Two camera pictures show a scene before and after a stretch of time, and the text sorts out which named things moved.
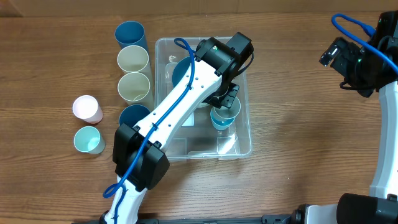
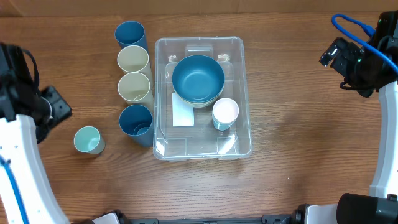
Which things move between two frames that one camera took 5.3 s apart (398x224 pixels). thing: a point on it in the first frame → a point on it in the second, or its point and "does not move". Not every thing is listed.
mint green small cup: (89, 140) does not move
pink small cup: (87, 108) → (225, 112)
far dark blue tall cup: (130, 33) does not move
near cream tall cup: (135, 88) does not move
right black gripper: (343, 52) does not move
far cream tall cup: (134, 58) does not move
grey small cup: (226, 112) → (223, 120)
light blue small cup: (219, 122) does not move
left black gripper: (228, 100) → (64, 110)
